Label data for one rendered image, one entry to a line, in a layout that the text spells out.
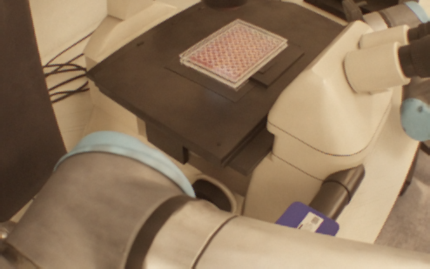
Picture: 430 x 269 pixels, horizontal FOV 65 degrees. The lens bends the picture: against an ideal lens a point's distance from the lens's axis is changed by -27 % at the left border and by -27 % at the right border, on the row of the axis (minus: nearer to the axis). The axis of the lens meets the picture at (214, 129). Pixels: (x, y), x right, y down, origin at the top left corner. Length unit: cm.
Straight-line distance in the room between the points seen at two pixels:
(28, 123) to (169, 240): 27
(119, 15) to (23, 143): 31
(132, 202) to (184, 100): 31
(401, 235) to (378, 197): 95
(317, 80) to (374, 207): 35
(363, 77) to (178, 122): 21
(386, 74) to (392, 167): 39
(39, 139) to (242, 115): 24
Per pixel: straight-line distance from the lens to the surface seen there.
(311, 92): 41
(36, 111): 43
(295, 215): 40
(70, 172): 24
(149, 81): 54
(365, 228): 67
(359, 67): 42
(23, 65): 40
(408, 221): 171
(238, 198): 59
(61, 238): 21
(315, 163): 45
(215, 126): 48
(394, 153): 81
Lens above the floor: 129
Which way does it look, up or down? 45 degrees down
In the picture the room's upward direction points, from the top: 1 degrees clockwise
